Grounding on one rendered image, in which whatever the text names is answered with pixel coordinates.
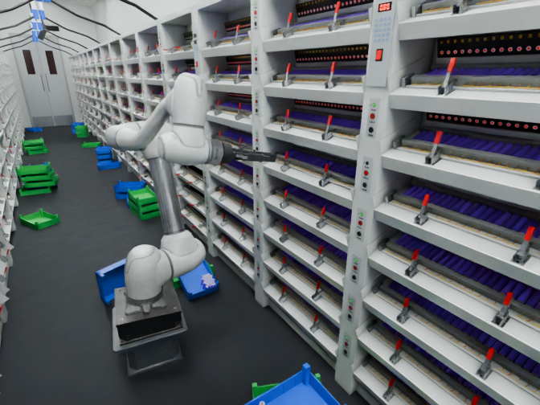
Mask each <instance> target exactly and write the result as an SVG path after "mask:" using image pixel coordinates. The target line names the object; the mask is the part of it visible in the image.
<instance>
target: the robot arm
mask: <svg viewBox="0 0 540 405"><path fill-rule="evenodd" d="M170 116H171V117H172V118H173V125H171V124H168V123H166V121H167V120H168V118H169V117H170ZM206 117H207V87H206V84H205V82H204V80H203V79H202V77H201V76H197V75H193V74H190V73H186V72H184V73H182V74H181V75H179V76H178V78H177V79H176V81H175V83H174V87H173V88H172V90H171V91H170V92H169V93H168V94H167V96H166V98H165V99H164V100H163V101H162V102H161V103H160V104H159V105H158V106H157V107H156V108H155V109H154V111H153V113H152V114H151V115H150V117H149V118H148V120H147V121H138V122H129V123H124V124H120V125H112V126H110V127H109V128H107V130H106V131H105V134H104V135H105V140H106V142H107V144H108V145H109V146H110V147H112V148H114V149H117V150H120V151H138V150H140V151H141V152H142V154H143V155H144V157H145V159H146V160H148V163H149V169H150V173H151V177H152V180H153V187H154V190H155V194H156V198H157V204H158V208H159V211H160V216H161V219H162V226H163V229H164V233H165V234H164V235H163V237H162V240H161V249H160V250H158V249H157V248H156V247H154V246H152V245H140V246H137V247H135V248H134V249H132V250H131V251H130V252H129V254H128V256H127V258H126V261H125V287H126V290H125V291H124V295H125V300H126V309H125V315H126V316H130V315H132V314H135V313H141V312H143V313H144V315H145V316H149V315H150V310H154V309H165V308H166V307H167V303H166V301H165V298H164V293H163V285H164V284H165V283H166V282H167V281H168V280H171V279H173V278H177V277H180V276H183V275H185V274H187V273H188V272H191V271H193V270H195V269H196V268H197V267H198V266H199V265H200V264H201V263H202V262H203V261H204V259H205V256H206V250H205V247H204V246H203V244H202V243H201V242H200V241H199V240H198V239H195V238H194V237H193V236H192V234H191V233H190V232H189V231H188V230H185V226H184V222H183V218H182V212H181V208H180V204H179V201H178V194H177V190H176V186H175V181H174V175H173V171H172V167H171V164H170V163H171V162H173V163H176V164H179V165H185V166H196V165H199V164H204V165H218V164H219V163H224V164H227V163H229V162H230V161H231V159H234V160H237V161H238V160H242V161H252V162H260V163H262V162H275V161H276V155H275V154H271V153H266V152H258V151H256V150H255V149H254V150H253V151H251V150H245V149H236V148H232V146H231V144H230V143H227V142H221V141H220V140H216V139H210V138H205V135H204V125H205V120H206Z"/></svg>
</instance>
